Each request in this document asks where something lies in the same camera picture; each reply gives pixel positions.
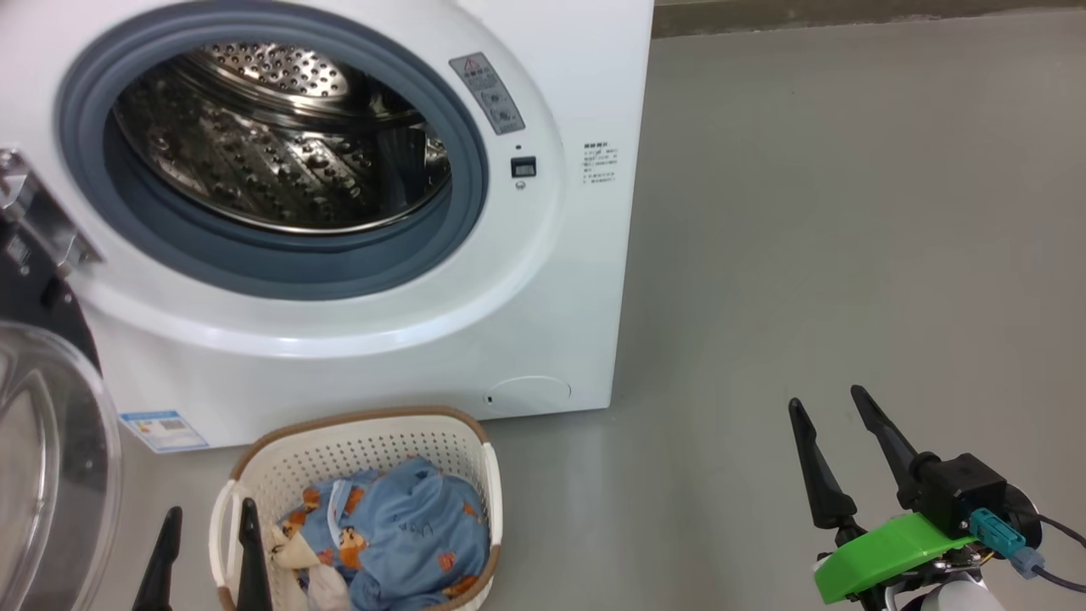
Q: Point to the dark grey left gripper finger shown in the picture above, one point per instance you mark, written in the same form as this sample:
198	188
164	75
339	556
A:
253	577
161	577

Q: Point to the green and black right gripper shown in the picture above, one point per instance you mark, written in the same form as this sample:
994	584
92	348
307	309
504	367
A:
882	556

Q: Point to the cream and blue printed garment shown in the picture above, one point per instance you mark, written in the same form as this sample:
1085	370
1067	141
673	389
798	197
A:
299	556

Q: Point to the round washing machine door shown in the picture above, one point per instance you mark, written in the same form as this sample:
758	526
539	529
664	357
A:
51	475

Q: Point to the blue cartoon print garment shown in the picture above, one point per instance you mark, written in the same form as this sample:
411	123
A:
416	535

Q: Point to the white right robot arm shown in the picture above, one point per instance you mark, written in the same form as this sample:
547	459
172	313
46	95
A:
959	596

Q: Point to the white front-load washing machine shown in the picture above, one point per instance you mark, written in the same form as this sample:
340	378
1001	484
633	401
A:
551	280

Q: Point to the blue energy label sticker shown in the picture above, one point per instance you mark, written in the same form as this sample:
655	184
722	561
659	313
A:
164	430

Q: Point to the cream perforated plastic laundry basket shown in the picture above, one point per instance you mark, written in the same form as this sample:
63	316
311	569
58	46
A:
356	437

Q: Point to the round white drain filter cover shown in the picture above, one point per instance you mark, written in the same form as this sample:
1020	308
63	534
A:
528	395

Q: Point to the grey warning label sticker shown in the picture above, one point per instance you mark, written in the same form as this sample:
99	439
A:
488	93

